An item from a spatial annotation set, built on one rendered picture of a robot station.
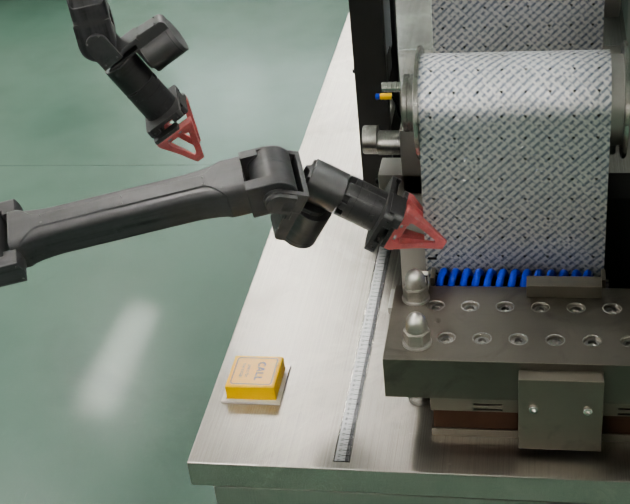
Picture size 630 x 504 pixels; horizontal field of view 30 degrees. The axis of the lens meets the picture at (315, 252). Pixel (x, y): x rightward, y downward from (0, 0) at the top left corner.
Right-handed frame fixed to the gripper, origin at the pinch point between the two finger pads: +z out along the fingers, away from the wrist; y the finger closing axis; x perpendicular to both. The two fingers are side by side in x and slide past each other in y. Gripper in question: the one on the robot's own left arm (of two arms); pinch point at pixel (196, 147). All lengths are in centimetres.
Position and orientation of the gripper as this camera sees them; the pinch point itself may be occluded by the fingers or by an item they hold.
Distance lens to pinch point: 194.9
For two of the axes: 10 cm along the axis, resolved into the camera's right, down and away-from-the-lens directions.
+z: 5.7, 6.5, 5.1
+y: -1.7, -5.2, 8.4
